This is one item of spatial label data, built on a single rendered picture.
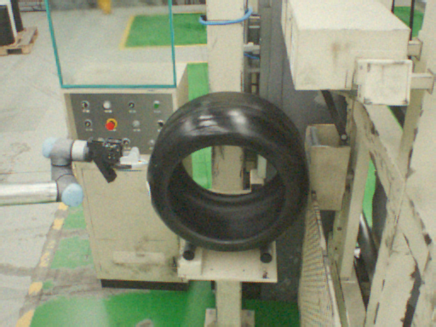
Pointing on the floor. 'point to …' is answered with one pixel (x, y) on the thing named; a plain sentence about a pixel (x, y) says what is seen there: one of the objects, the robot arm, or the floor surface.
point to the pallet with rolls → (14, 30)
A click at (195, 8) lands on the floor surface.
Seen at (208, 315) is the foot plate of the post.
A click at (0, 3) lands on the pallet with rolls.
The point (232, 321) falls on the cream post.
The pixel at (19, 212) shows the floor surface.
